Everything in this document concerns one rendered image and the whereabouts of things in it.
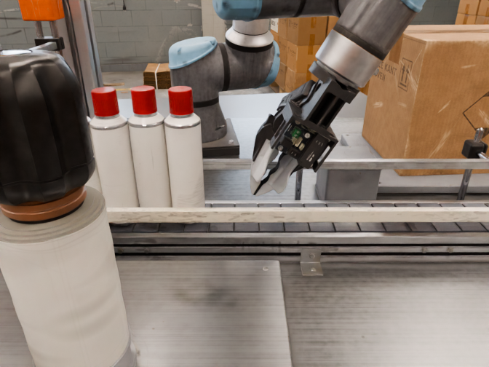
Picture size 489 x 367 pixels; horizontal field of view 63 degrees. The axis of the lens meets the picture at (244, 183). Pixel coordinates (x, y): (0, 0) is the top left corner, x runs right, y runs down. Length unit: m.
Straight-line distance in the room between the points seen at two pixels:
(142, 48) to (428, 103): 5.46
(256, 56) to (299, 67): 2.99
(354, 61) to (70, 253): 0.37
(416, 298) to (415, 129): 0.37
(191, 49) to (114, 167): 0.44
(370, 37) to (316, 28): 3.44
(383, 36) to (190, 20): 5.56
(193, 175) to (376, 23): 0.31
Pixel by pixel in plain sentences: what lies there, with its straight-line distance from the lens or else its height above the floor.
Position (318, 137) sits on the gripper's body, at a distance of 0.52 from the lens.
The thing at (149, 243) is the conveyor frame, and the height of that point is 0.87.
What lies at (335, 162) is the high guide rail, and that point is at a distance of 0.65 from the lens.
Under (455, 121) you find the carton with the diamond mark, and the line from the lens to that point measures 0.90.
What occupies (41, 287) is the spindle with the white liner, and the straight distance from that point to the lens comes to 0.33.
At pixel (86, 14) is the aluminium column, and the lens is 0.74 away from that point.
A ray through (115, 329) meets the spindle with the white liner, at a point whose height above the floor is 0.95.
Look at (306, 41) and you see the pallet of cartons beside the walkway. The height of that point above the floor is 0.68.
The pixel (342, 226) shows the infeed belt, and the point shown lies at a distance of 0.64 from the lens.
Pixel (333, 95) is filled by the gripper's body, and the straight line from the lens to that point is 0.52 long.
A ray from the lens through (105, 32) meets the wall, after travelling 6.14.
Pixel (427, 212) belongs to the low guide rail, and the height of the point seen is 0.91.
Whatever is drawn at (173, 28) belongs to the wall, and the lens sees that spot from 6.04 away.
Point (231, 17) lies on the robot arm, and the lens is 0.55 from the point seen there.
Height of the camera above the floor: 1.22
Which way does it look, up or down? 27 degrees down
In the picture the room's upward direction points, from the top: straight up
